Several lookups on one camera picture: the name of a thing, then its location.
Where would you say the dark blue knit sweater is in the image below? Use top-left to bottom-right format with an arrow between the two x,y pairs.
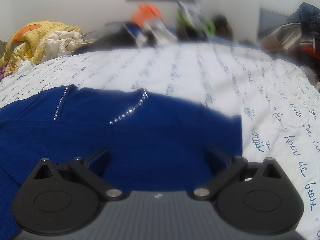
1,85 -> 242,239

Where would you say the white bedspread with blue script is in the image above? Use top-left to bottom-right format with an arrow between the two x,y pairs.
1,43 -> 319,239

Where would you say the yellow and cream quilt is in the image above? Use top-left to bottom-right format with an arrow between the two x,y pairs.
1,21 -> 96,79

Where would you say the dark blue jacket pile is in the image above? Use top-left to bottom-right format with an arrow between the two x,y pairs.
258,2 -> 319,55

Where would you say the green patterned bag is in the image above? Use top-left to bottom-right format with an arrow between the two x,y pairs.
176,1 -> 216,41

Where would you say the orange plastic bag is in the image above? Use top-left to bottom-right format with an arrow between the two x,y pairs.
131,4 -> 163,28

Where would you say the grey framed board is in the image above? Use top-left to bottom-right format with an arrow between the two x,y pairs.
257,7 -> 289,40

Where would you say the black garment on bed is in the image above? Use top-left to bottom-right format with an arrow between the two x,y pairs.
73,21 -> 156,55

